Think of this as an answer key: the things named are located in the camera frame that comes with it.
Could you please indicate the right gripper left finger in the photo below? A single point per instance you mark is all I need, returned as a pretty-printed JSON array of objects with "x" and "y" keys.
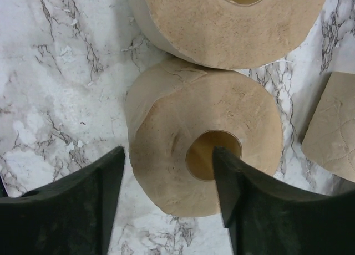
[{"x": 73, "y": 215}]

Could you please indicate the brown roll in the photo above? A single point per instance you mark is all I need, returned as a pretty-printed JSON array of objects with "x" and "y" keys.
[
  {"x": 226, "y": 34},
  {"x": 177, "y": 112},
  {"x": 329, "y": 139}
]

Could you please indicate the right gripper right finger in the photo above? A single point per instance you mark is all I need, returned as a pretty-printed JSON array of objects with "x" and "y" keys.
[{"x": 267, "y": 216}]

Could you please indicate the brown roll back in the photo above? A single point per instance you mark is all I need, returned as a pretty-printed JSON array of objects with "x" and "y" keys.
[{"x": 329, "y": 139}]

